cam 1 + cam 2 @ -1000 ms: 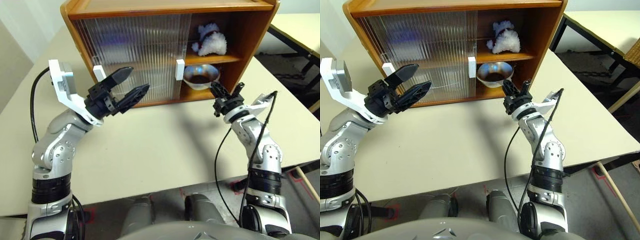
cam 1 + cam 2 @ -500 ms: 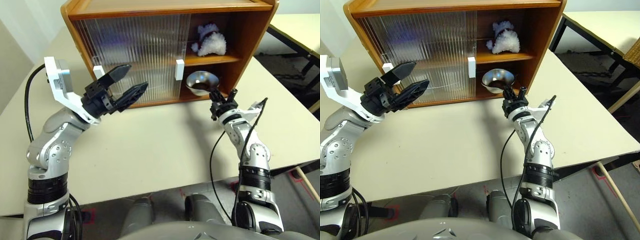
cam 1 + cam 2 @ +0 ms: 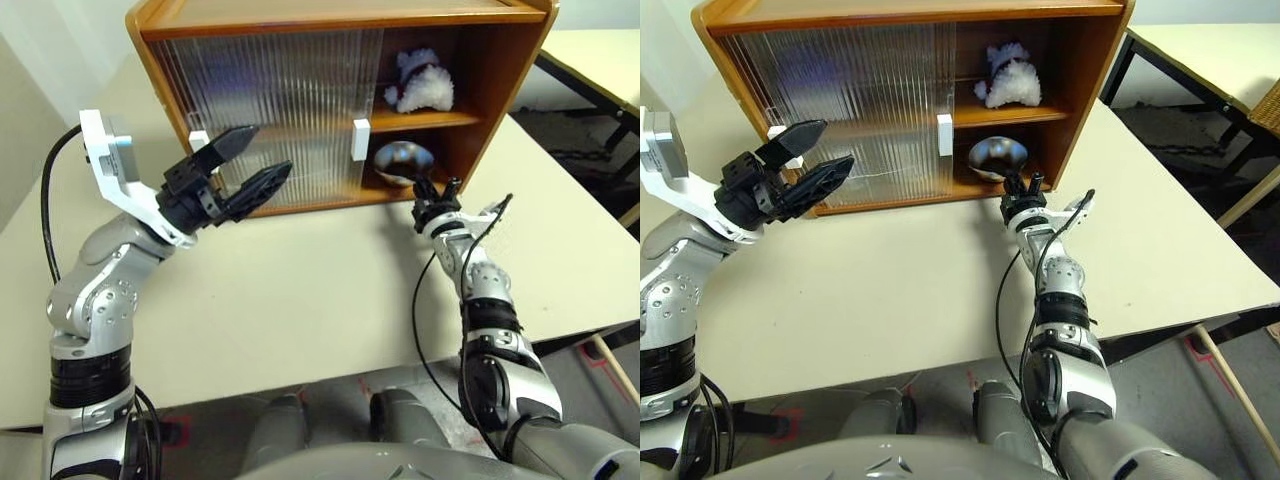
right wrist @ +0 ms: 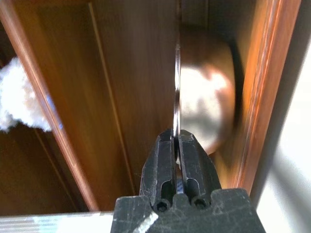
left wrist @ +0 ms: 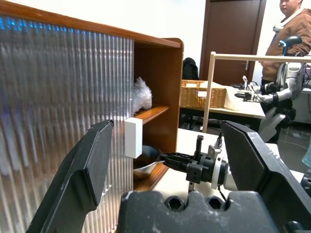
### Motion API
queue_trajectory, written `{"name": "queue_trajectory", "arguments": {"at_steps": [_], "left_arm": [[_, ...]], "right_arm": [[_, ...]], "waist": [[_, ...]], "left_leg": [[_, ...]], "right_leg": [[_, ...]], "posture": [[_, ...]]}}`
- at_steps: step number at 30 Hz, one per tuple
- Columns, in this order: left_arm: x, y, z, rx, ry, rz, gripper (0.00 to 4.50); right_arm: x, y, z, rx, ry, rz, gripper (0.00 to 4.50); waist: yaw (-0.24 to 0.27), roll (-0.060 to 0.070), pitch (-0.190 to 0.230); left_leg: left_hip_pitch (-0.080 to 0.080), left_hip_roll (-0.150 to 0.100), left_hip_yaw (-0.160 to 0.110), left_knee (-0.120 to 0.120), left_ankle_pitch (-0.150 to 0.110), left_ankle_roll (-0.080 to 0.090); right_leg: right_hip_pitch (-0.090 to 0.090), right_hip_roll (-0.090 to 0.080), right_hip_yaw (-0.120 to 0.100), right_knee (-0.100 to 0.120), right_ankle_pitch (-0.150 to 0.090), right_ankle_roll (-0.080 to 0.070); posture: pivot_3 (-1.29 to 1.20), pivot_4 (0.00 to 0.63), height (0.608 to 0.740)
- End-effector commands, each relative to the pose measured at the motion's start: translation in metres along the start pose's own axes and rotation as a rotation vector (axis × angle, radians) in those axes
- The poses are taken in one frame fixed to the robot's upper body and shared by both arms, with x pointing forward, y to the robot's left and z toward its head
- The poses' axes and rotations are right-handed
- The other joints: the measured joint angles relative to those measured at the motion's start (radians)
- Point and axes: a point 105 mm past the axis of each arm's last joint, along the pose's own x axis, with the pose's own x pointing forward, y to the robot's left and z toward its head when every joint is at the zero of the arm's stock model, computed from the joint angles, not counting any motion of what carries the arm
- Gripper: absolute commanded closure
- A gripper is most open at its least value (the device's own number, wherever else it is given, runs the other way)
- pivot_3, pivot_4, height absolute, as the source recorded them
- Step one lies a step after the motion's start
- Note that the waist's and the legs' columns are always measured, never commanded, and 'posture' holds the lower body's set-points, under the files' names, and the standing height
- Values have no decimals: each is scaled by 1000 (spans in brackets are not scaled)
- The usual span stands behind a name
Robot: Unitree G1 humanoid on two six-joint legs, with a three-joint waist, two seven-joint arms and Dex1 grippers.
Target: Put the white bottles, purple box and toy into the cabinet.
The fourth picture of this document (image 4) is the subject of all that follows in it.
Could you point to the white snowman plush toy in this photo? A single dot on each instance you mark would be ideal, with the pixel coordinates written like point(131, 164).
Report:
point(14, 97)

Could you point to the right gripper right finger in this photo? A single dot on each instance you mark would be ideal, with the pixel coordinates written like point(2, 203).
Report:
point(196, 170)

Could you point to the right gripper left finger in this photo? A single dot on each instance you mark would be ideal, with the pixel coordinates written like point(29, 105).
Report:
point(158, 170)

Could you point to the ribbed glass sliding door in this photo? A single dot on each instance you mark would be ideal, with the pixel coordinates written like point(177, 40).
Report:
point(48, 223)

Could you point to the steel bowl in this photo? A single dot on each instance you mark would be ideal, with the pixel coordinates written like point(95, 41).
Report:
point(204, 97)

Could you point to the wooden cabinet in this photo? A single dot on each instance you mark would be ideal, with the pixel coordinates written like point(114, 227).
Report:
point(136, 72)

